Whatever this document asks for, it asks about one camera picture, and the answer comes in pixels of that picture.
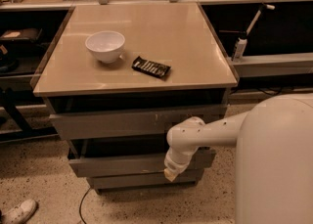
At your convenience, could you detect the white sneaker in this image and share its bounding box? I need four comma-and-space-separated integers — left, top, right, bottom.
1, 199, 38, 224

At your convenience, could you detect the grey bottom drawer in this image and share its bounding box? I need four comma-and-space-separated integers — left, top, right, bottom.
87, 168, 204, 190

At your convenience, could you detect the grey top drawer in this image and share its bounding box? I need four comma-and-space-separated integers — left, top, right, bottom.
50, 105, 226, 140

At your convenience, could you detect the black snack bar packet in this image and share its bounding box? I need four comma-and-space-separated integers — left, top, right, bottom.
131, 56, 170, 78

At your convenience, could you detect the grey drawer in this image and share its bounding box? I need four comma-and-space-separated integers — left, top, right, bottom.
50, 105, 226, 140
67, 136, 217, 179
87, 168, 204, 190

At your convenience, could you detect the black case on shelf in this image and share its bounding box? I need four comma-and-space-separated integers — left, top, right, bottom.
0, 28, 42, 42

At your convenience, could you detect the black cable on floor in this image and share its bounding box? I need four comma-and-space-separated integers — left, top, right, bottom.
78, 187, 93, 224

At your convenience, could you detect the white spray bottle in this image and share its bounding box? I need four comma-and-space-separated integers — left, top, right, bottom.
231, 33, 247, 61

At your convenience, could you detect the grey drawer cabinet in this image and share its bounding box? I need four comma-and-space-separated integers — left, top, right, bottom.
29, 2, 240, 195

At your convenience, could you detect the white ceramic bowl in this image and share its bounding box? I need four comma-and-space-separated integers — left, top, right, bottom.
85, 31, 125, 64

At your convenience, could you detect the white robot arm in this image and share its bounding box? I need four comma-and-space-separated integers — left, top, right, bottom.
164, 93, 313, 224

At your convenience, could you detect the white handled tool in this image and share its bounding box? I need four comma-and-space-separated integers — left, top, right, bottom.
246, 4, 275, 36

